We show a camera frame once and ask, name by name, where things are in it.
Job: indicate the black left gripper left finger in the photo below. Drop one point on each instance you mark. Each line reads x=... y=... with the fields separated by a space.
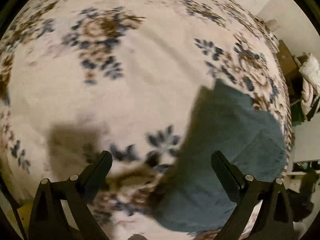
x=48 y=220

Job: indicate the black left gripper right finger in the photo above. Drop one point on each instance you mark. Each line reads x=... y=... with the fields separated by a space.
x=274 y=220

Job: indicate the white shelf unit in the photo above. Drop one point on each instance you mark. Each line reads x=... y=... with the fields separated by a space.
x=305 y=152

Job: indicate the white floral bed sheet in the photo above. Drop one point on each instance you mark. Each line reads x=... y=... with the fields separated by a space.
x=82 y=76

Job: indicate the white patterned pillow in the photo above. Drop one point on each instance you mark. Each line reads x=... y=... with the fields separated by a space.
x=309 y=70

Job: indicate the brown cardboard box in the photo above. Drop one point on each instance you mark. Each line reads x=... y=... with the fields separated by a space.
x=286 y=61

